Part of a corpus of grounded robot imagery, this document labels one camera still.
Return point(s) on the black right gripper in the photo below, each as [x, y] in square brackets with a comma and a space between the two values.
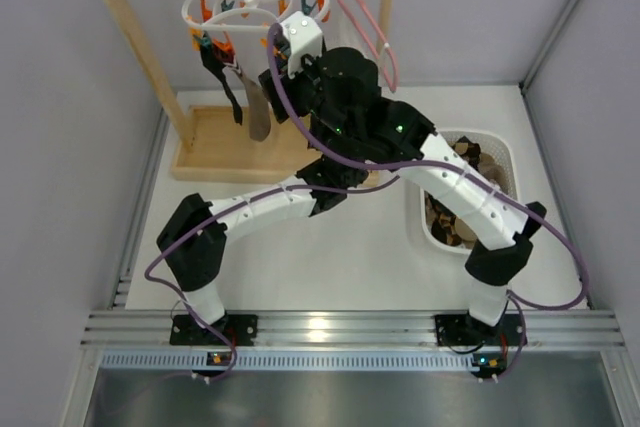
[279, 89]

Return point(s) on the taupe sock maroon striped cuff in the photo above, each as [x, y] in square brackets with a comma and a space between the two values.
[259, 109]

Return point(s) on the dark navy sock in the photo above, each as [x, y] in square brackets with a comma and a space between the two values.
[216, 67]

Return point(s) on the white plastic clip hanger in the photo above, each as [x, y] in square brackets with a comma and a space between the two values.
[253, 16]

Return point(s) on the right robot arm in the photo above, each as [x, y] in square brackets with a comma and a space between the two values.
[335, 101]

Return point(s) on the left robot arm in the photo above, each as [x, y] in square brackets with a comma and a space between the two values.
[196, 263]

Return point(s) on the pink clothes hanger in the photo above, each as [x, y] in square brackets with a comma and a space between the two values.
[374, 34]

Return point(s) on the socks pile in basket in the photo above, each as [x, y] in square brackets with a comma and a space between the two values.
[479, 178]

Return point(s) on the white undershirt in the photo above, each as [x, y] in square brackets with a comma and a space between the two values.
[340, 31]

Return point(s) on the wooden clothes rack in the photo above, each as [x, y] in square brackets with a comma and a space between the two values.
[211, 148]

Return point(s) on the white perforated laundry basket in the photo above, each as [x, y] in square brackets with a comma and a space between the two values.
[500, 147]

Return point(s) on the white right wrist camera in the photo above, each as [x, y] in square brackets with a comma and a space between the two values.
[300, 36]

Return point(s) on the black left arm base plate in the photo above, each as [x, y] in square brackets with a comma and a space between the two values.
[240, 329]

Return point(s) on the aluminium mounting rail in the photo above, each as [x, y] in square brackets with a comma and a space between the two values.
[575, 330]

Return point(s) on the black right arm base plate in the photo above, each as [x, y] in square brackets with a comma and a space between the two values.
[457, 330]

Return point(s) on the white slotted cable duct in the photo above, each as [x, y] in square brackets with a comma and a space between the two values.
[274, 360]

